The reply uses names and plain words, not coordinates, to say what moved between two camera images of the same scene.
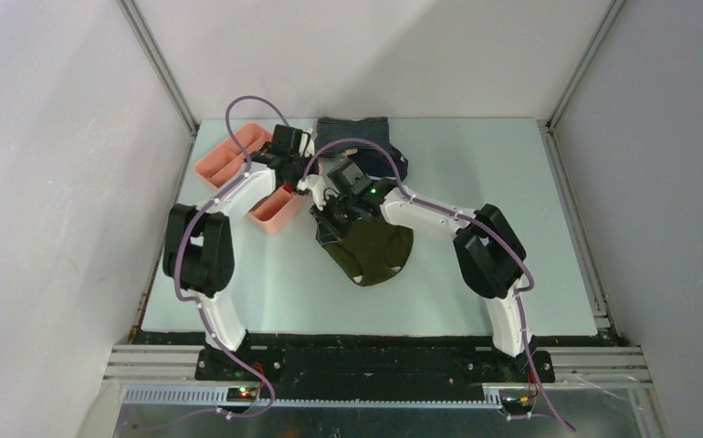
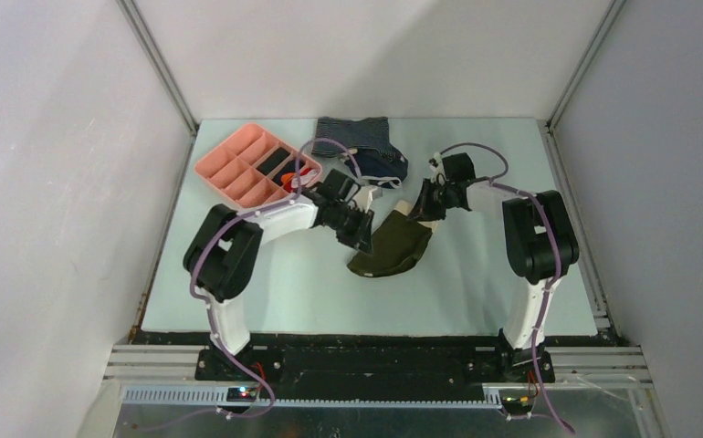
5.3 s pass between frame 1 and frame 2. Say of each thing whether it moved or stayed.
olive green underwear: moved
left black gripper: moved
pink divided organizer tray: stayed
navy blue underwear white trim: stayed
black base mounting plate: stayed
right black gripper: moved
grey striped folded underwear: stayed
